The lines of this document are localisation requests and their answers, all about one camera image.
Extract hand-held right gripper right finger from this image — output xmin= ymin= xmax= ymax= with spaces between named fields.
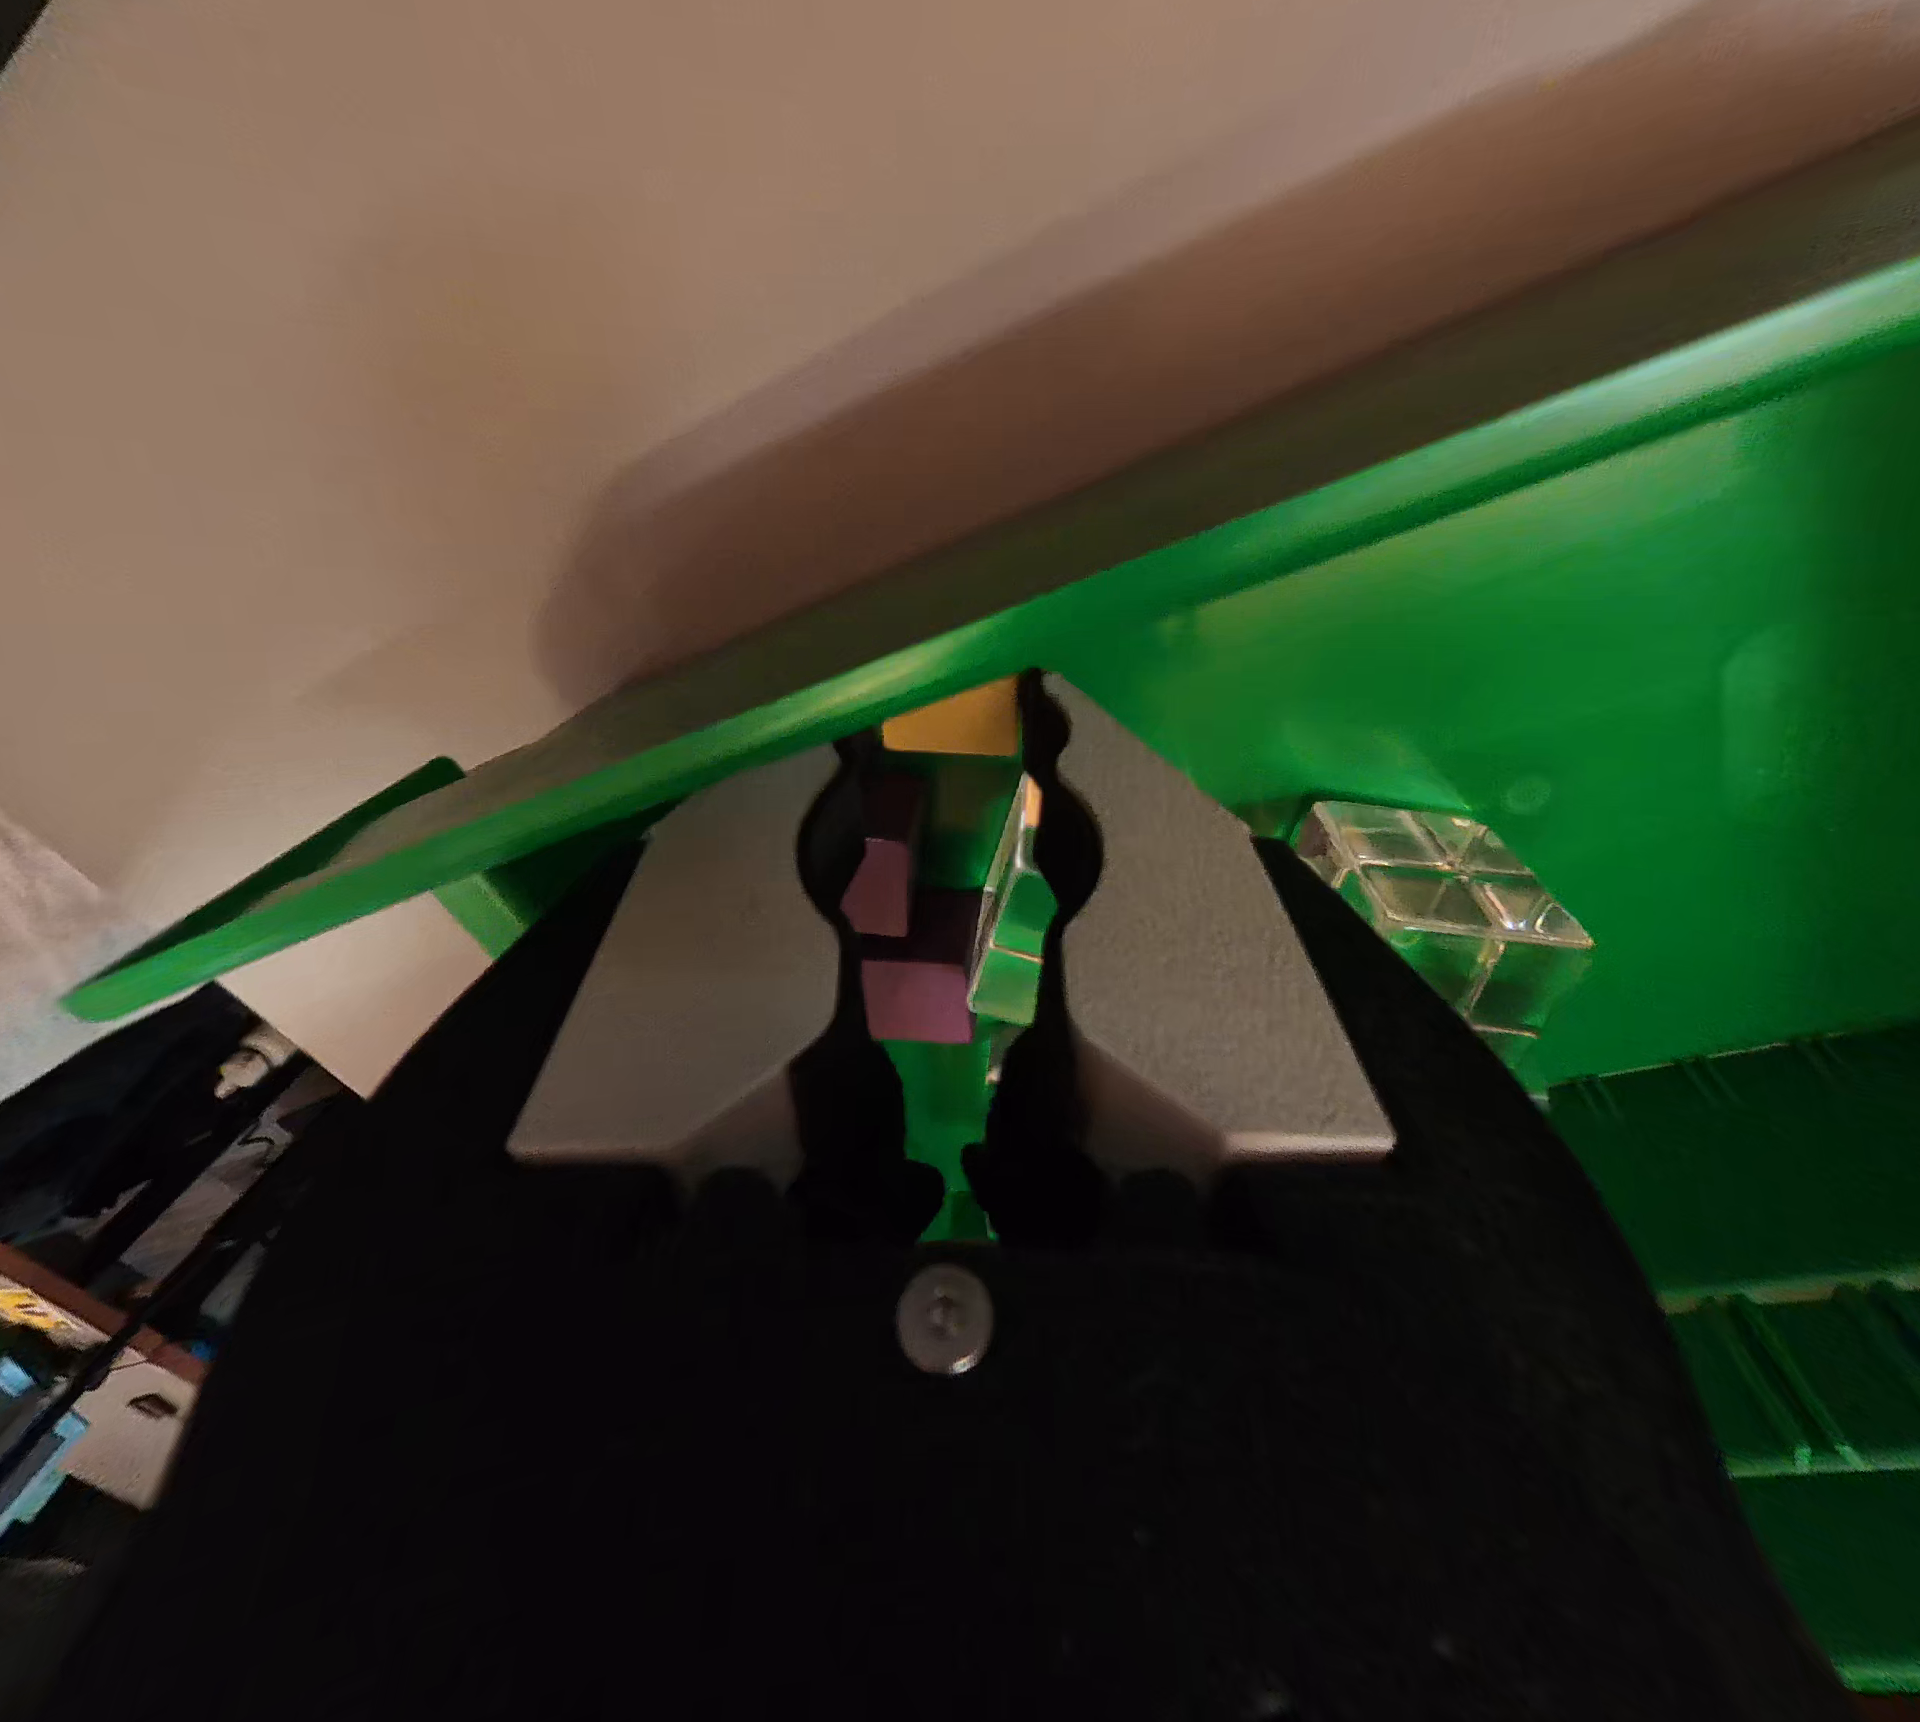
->
xmin=960 ymin=667 xmax=1400 ymax=1243

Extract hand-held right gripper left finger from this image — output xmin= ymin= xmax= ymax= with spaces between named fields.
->
xmin=507 ymin=735 xmax=921 ymax=1243

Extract clear acrylic cube block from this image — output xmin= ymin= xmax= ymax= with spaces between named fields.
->
xmin=966 ymin=774 xmax=1062 ymax=1031
xmin=1290 ymin=798 xmax=1597 ymax=1065

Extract purple wooden block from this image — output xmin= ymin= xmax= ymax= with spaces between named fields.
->
xmin=862 ymin=955 xmax=980 ymax=1050
xmin=842 ymin=777 xmax=926 ymax=937

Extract green plastic bin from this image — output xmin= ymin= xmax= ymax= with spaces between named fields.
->
xmin=59 ymin=257 xmax=1920 ymax=1695

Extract yellow wooden block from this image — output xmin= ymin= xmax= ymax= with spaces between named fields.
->
xmin=882 ymin=679 xmax=1026 ymax=757

